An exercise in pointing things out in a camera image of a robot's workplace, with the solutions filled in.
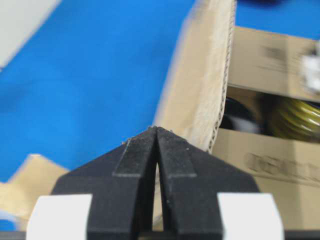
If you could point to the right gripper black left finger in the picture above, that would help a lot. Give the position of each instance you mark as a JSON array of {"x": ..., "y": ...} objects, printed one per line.
[{"x": 107, "y": 198}]

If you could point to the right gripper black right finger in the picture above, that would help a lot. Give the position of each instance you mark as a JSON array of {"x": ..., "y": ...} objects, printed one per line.
[{"x": 190, "y": 181}]

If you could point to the brown cardboard box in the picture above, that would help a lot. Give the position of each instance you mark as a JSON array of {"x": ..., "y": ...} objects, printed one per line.
[{"x": 95, "y": 73}]

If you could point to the blue table cloth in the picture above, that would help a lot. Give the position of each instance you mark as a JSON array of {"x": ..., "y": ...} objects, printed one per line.
[{"x": 255, "y": 107}]

